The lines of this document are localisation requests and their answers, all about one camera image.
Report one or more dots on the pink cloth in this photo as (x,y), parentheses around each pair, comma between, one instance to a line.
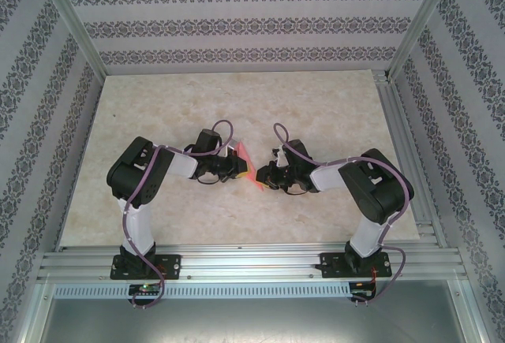
(244,153)

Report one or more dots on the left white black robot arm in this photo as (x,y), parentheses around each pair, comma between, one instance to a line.
(183,165)

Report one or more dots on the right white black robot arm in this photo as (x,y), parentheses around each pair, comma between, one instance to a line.
(327,177)

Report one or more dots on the grey sheet metal panel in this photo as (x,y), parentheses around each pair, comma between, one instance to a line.
(252,319)

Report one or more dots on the aluminium mounting rail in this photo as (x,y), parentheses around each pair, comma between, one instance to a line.
(244,258)

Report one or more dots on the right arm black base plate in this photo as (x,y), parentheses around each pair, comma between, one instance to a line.
(329,260)

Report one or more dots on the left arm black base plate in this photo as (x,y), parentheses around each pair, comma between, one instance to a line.
(173,262)

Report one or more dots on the aluminium side rail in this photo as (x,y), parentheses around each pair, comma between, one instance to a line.
(394,122)

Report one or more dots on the aluminium frame post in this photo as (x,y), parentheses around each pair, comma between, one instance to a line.
(75,23)
(422,23)

